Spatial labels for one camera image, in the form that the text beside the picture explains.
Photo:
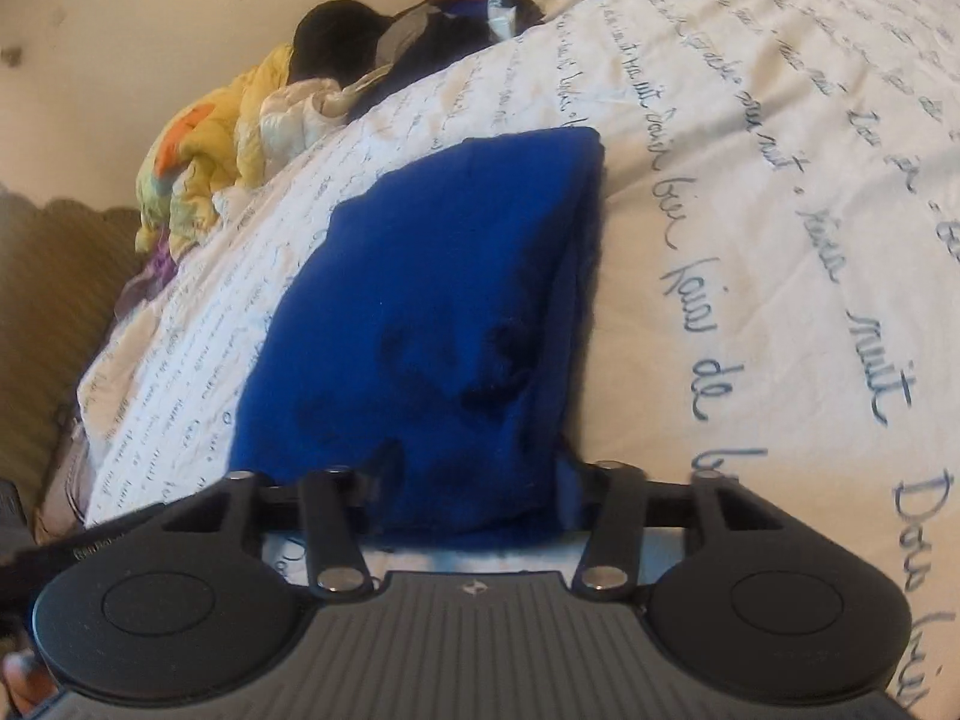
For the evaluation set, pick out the beige padded headboard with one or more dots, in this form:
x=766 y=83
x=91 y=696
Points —
x=52 y=300

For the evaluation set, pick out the grey cloth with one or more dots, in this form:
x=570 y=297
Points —
x=401 y=34

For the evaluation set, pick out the purple cloth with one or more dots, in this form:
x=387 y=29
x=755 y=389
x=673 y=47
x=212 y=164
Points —
x=157 y=266

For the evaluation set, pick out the yellow patterned quilt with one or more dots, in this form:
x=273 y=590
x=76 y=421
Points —
x=210 y=127

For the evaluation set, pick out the blue knit sweater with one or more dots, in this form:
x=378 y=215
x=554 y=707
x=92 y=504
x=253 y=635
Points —
x=435 y=300

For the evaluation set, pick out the white script-printed bed sheet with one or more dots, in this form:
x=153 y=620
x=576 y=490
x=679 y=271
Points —
x=750 y=202

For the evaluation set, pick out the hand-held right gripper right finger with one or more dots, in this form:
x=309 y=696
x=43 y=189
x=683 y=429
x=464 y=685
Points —
x=615 y=517

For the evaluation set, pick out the dark navy clothing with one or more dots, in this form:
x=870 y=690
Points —
x=442 y=45

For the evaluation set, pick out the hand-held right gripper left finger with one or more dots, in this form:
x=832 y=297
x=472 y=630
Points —
x=330 y=525

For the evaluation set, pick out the person's left hand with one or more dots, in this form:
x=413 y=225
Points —
x=22 y=682

